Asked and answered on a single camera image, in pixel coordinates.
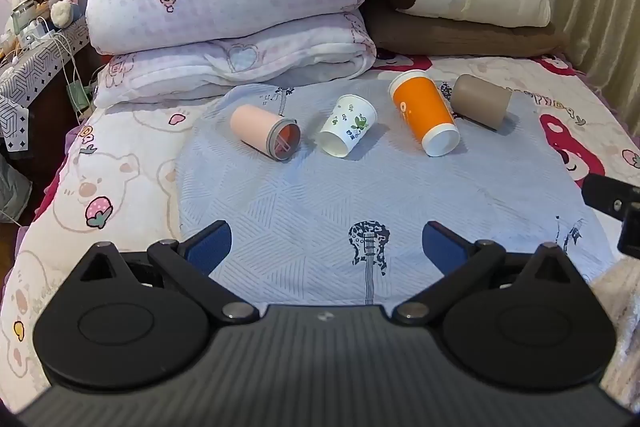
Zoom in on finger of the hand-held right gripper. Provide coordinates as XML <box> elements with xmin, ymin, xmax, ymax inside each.
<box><xmin>581</xmin><ymin>173</ymin><xmax>640</xmax><ymax>222</ymax></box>
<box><xmin>618</xmin><ymin>208</ymin><xmax>640</xmax><ymax>258</ymax></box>

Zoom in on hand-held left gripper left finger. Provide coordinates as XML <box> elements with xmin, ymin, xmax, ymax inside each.
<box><xmin>67</xmin><ymin>220</ymin><xmax>261</xmax><ymax>323</ymax></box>

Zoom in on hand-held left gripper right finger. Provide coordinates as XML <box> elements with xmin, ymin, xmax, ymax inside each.
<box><xmin>395</xmin><ymin>220</ymin><xmax>584</xmax><ymax>323</ymax></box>

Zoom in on pink cup with grey rim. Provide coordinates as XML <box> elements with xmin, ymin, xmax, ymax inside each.
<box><xmin>230</xmin><ymin>104</ymin><xmax>301</xmax><ymax>163</ymax></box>

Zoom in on orange paper cup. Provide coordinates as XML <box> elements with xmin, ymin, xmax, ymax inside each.
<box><xmin>388</xmin><ymin>69</ymin><xmax>461</xmax><ymax>158</ymax></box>

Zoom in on brown paper cup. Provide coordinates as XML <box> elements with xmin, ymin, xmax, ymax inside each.
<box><xmin>451</xmin><ymin>74</ymin><xmax>514</xmax><ymax>131</ymax></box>

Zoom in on white floral paper cup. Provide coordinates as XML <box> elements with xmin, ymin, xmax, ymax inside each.
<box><xmin>318</xmin><ymin>94</ymin><xmax>377</xmax><ymax>158</ymax></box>

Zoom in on blue guitar print cloth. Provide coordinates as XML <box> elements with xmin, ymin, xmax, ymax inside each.
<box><xmin>174</xmin><ymin>76</ymin><xmax>617</xmax><ymax>308</ymax></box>

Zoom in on bear print bed sheet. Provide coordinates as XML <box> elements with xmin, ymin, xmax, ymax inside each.
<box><xmin>0</xmin><ymin>52</ymin><xmax>640</xmax><ymax>408</ymax></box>

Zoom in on grey cloth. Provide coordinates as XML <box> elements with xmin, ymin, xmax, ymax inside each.
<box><xmin>0</xmin><ymin>153</ymin><xmax>34</xmax><ymax>224</ymax></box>

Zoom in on brown folded blanket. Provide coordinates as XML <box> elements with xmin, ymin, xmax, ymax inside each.
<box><xmin>361</xmin><ymin>1</ymin><xmax>572</xmax><ymax>58</ymax></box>

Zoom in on nightstand with patterned cloth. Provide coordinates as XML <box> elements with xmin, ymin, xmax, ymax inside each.
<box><xmin>0</xmin><ymin>16</ymin><xmax>92</xmax><ymax>154</ymax></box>

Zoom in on white power strip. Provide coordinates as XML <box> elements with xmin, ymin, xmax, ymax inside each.
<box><xmin>19</xmin><ymin>21</ymin><xmax>51</xmax><ymax>48</ymax></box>

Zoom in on green charger with cable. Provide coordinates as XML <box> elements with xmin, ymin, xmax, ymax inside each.
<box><xmin>66</xmin><ymin>79</ymin><xmax>92</xmax><ymax>114</ymax></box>

